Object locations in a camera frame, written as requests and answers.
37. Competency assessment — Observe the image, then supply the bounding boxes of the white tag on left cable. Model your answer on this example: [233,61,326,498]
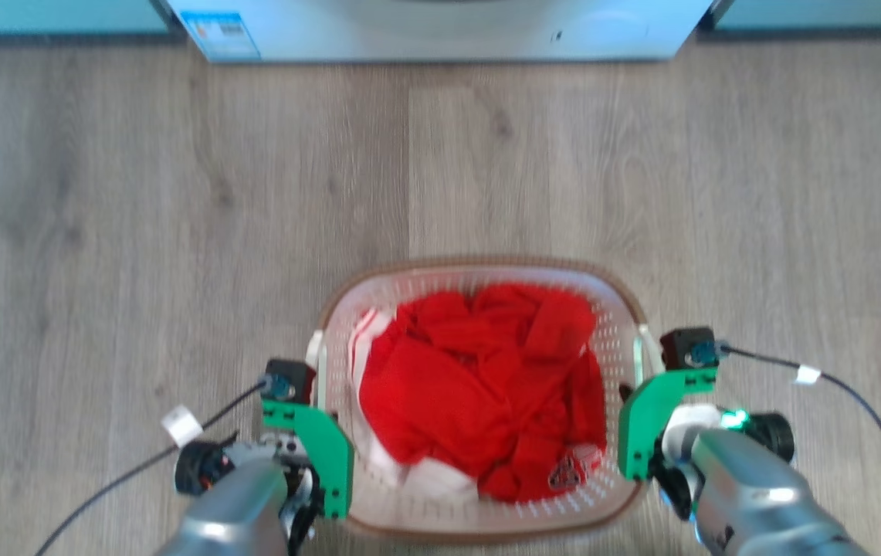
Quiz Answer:
[161,405,204,448]

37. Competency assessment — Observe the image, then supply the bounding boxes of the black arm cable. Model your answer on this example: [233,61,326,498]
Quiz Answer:
[35,378,269,556]
[717,344,881,556]

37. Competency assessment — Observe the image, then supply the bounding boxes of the white washing machine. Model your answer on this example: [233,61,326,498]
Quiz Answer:
[164,0,716,63]

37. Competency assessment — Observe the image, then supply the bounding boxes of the teal cabinet panel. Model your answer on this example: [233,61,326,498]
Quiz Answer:
[706,0,881,33]
[0,0,172,37]

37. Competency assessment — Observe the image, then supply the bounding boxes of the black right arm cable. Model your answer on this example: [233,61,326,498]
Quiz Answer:
[717,344,881,556]

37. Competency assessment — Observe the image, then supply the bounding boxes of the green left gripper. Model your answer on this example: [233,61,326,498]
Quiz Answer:
[260,399,354,551]

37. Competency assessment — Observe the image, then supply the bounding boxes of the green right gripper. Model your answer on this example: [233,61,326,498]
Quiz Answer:
[617,368,719,520]

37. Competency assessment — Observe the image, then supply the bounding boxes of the white plastic laundry basket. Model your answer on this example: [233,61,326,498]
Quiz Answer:
[307,256,654,542]

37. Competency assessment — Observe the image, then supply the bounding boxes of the white cloth with red stripes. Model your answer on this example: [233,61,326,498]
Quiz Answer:
[348,307,611,501]

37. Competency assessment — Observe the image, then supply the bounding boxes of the blue energy label sticker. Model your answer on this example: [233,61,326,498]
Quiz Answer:
[179,11,263,62]

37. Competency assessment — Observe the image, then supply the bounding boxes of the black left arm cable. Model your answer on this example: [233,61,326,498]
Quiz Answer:
[35,378,269,556]

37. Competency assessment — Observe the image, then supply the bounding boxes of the red garment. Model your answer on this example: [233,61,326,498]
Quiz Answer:
[358,283,609,503]

